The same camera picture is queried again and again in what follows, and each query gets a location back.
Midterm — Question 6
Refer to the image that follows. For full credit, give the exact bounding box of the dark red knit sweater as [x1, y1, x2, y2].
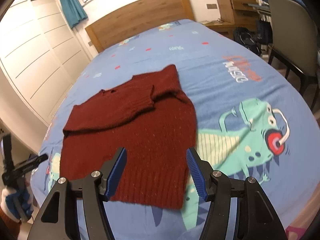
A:
[60, 64, 197, 209]

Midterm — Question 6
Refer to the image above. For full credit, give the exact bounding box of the wooden headboard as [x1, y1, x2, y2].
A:
[85, 0, 195, 53]

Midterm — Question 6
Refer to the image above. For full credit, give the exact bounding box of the wooden bedside desk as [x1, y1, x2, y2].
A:
[203, 0, 259, 40]

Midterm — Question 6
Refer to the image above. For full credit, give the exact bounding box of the white wardrobe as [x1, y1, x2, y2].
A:
[1, 0, 89, 125]

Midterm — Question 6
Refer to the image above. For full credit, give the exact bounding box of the teal curtain left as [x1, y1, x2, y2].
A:
[60, 0, 88, 29]

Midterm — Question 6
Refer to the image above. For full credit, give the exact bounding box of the grey chair with black legs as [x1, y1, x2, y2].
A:
[268, 0, 319, 95]

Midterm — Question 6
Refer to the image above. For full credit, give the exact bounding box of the black backpack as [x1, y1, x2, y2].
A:
[233, 27, 261, 56]

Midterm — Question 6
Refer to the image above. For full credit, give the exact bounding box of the blue white gloved left hand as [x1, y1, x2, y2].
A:
[1, 184, 34, 223]

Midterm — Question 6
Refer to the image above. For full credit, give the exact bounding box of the blue dinosaur print bedsheet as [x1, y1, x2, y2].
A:
[31, 20, 319, 239]

